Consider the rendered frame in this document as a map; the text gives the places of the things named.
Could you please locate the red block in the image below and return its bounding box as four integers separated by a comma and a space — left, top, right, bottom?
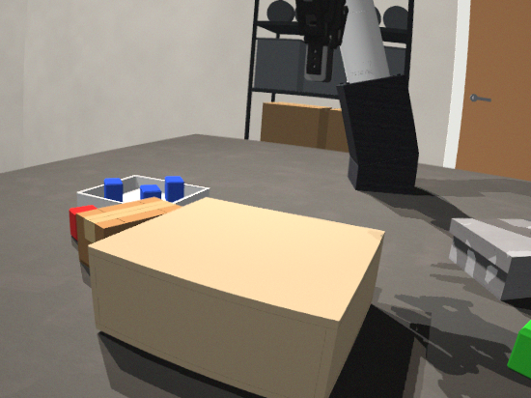
70, 205, 96, 240

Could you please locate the green block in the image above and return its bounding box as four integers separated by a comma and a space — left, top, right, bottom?
507, 320, 531, 379

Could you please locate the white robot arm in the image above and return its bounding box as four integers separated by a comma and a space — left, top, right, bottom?
340, 0, 390, 83

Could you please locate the brown cardboard box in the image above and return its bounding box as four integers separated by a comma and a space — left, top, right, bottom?
76, 197, 182, 267

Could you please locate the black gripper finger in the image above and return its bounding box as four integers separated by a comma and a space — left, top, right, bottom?
323, 0, 349, 83
295, 0, 338, 81

